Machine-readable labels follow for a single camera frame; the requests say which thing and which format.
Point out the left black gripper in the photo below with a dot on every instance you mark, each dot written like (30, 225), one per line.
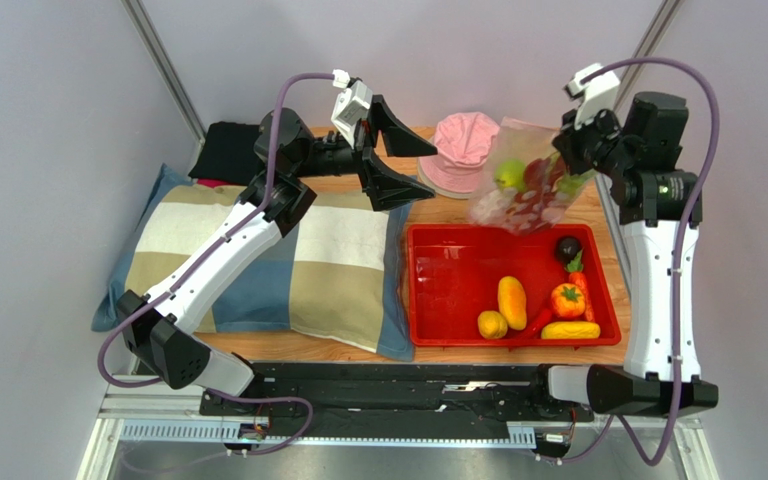
(386, 190)

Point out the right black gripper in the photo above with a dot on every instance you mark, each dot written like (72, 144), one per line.
(572, 148)

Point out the red toy lobster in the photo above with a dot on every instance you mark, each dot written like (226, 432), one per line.
(523, 213)

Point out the clear zip top bag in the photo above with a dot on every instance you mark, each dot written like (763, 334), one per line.
(516, 140)

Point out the green toy apple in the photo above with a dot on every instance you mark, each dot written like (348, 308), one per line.
(509, 175)

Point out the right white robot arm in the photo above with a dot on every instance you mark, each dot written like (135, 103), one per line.
(639, 157)

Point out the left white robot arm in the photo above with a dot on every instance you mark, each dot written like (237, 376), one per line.
(158, 326)

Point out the pink bucket hat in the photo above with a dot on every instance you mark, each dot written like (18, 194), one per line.
(463, 142)

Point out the dark purple toy fruit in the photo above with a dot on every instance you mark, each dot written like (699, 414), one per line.
(566, 249)

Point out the plaid patchwork pillow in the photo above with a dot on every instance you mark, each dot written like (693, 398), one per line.
(336, 275)

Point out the red plastic tray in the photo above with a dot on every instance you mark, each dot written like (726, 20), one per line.
(454, 271)

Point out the toy carrot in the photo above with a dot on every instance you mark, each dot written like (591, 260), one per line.
(574, 269)

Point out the orange toy tomato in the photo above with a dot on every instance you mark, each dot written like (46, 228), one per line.
(567, 301)

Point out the black folded cloth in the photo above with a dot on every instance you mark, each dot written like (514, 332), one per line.
(227, 155)

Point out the orange toy mango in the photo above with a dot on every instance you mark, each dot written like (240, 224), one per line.
(512, 302)

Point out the yellow toy lemon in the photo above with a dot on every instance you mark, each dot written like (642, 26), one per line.
(492, 325)

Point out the yellow toy banana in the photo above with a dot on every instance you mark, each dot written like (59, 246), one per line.
(570, 330)

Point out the red toy chili pepper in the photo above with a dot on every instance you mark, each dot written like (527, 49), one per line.
(536, 325)

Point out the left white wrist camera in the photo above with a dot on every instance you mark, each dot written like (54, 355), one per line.
(351, 106)

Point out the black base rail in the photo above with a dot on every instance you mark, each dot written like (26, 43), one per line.
(359, 404)

